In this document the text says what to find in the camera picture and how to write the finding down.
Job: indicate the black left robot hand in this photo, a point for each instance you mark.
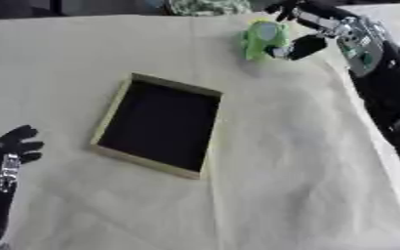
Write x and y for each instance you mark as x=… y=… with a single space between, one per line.
x=13 y=140

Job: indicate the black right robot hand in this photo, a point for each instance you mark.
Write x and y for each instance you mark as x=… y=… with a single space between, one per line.
x=308 y=19

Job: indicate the green soft toy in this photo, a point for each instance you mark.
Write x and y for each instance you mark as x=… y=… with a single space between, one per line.
x=263 y=38

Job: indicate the tan box with black inside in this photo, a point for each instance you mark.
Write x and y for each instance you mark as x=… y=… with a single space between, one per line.
x=158 y=125

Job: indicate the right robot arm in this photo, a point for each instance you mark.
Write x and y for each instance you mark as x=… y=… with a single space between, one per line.
x=380 y=81

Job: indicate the green patterned object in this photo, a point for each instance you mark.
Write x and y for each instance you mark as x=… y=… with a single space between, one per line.
x=208 y=7

